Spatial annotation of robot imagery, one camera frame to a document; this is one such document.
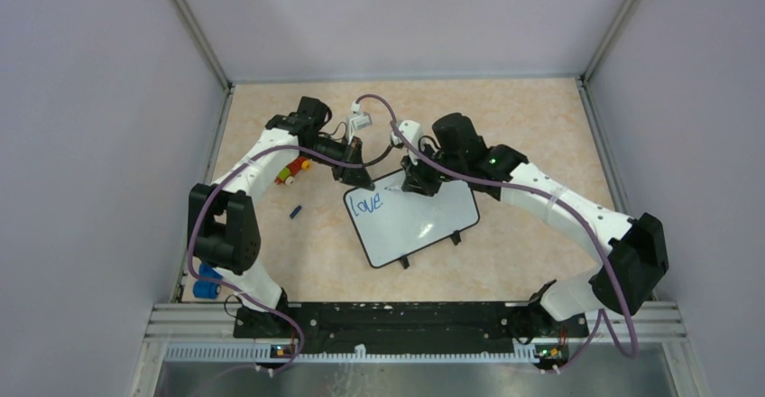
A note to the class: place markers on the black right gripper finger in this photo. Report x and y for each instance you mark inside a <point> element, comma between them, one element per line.
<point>428,188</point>
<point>410,183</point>

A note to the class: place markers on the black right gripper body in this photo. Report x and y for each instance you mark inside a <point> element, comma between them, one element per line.
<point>427,170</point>

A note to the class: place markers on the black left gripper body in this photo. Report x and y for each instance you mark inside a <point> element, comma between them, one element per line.
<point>340,152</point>

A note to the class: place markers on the black framed whiteboard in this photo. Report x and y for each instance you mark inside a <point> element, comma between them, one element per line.
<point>393,225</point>

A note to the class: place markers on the blue marker cap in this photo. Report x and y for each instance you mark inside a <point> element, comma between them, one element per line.
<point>295,211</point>

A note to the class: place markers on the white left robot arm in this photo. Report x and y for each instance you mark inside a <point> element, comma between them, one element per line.
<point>223,228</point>

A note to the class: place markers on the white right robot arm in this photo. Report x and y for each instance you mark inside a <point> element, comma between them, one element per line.
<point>630,252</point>

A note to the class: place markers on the colourful toy brick car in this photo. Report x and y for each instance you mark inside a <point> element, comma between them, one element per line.
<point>287,175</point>

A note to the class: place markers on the blue toy car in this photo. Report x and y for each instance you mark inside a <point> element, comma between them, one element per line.
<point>209,288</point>

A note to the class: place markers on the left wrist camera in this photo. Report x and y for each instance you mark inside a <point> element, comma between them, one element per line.
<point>356,121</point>

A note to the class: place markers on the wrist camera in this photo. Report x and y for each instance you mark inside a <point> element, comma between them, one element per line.
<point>406,134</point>
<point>356,121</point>

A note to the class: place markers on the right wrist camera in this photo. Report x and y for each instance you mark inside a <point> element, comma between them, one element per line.
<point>406,134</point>

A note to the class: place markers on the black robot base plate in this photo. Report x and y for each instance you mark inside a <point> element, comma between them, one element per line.
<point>392,322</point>

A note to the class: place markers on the white slotted cable duct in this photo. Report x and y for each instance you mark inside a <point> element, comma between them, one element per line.
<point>260,353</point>

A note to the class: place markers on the aluminium frame rails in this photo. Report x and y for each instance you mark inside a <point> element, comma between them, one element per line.
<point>685,373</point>

